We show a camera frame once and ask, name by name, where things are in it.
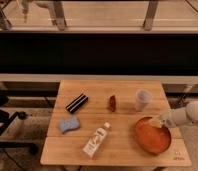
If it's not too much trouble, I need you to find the wooden table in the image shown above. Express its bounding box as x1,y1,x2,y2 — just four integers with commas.
41,80,191,167

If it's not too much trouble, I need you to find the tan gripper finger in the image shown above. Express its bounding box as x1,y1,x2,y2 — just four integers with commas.
149,116,163,128

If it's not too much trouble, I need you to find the orange ceramic bowl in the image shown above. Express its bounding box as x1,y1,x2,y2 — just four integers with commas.
134,117,171,154

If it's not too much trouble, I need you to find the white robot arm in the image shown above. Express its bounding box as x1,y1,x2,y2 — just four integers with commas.
149,101,198,128

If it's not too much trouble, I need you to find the black office chair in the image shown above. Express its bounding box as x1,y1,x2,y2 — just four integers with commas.
0,91,38,154

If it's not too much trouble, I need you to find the translucent plastic cup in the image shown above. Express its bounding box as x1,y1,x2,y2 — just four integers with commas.
135,89,153,111

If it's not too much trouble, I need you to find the small dark red object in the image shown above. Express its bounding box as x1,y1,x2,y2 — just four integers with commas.
109,95,116,112

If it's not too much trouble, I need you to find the blue sponge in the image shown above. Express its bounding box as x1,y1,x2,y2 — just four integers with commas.
59,116,80,133

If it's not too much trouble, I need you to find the white plastic bottle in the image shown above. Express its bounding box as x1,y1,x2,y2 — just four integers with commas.
83,122,111,158

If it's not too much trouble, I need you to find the black white striped case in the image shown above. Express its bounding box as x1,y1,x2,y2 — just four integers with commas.
66,94,88,114

